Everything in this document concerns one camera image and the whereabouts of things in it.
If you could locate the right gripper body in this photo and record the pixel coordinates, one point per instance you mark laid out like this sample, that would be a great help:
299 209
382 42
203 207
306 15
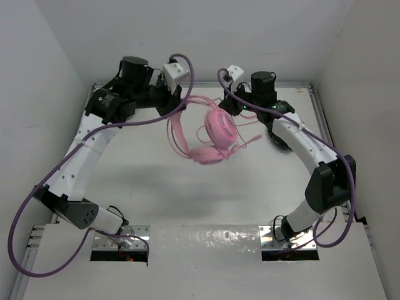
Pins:
234 106

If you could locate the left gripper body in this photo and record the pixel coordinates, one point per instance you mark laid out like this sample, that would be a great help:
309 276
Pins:
157 95

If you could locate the pink headphones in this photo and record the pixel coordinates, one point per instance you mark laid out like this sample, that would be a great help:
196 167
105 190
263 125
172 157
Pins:
221 129

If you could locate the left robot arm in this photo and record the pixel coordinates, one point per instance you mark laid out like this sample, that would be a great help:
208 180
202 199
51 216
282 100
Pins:
107 109

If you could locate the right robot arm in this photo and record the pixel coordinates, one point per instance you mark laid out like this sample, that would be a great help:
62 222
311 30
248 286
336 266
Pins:
332 174

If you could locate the black headphones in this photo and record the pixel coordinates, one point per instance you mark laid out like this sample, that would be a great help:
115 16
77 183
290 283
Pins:
279 143

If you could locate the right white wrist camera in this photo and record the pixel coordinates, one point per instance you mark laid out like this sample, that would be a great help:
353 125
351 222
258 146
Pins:
235 74

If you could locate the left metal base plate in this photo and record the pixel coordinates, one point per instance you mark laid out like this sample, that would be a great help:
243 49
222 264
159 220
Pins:
135 240

